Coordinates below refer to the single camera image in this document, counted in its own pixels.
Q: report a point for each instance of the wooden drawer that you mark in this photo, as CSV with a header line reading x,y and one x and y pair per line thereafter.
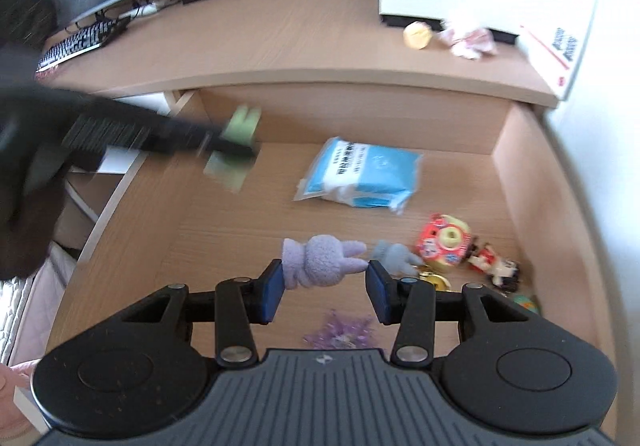
x,y
127,367

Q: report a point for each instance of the blue tissue pack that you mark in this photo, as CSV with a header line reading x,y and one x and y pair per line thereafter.
x,y
362,176

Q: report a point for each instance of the cartoon boy keychain figure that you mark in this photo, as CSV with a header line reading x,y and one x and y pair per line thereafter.
x,y
502,272

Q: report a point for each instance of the green bunny figure toy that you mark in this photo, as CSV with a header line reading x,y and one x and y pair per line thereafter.
x,y
228,171

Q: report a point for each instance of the red yellow toy camera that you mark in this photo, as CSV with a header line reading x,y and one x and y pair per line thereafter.
x,y
444,242

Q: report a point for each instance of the golden bell keychain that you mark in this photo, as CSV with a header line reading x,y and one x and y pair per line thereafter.
x,y
439,282

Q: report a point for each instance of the lavender plush bunny toy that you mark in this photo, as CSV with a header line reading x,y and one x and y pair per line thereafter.
x,y
322,261

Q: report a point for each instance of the yellow bunny figure toy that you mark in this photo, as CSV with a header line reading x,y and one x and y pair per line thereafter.
x,y
417,35

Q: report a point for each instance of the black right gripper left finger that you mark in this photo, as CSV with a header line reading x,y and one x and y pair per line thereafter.
x,y
234,306

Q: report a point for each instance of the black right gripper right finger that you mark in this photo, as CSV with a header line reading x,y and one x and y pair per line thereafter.
x,y
415,306

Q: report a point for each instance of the black keyboard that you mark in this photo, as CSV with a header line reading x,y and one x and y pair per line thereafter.
x,y
86,39

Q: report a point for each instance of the grey elephant toy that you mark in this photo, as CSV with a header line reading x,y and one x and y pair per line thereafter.
x,y
397,259

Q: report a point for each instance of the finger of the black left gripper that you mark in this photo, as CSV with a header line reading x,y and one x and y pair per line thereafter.
x,y
174,135

